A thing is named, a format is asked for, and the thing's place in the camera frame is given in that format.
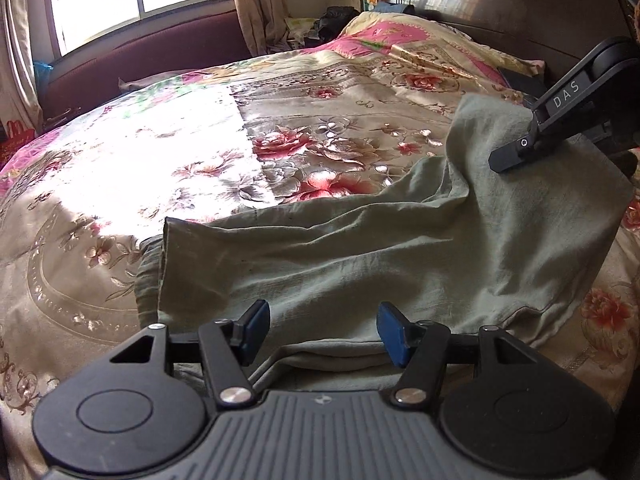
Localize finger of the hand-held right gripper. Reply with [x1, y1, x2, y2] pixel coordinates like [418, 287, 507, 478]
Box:
[489, 127, 549, 175]

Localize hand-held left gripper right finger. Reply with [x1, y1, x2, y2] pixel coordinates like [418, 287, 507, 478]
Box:
[376, 301, 543, 407]

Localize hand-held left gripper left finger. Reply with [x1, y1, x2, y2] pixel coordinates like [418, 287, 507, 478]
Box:
[107, 299, 272, 408]

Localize grey-green pants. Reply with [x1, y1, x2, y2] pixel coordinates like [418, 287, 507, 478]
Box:
[134, 92, 635, 391]

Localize dark flat object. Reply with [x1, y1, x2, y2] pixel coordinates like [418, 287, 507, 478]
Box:
[497, 66, 547, 99]

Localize floral satin bedspread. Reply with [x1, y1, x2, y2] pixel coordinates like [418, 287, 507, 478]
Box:
[0, 10, 640, 480]

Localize dark clothes pile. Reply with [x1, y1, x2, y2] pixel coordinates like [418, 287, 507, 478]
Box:
[314, 5, 362, 45]

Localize beige curtain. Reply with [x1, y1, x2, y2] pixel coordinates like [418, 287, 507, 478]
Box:
[225, 0, 291, 57]
[0, 0, 43, 133]

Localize maroon sofa back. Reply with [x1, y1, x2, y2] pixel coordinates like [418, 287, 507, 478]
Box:
[37, 10, 251, 128]

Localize red gift bag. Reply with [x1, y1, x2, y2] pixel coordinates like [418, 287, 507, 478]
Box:
[0, 119, 37, 163]

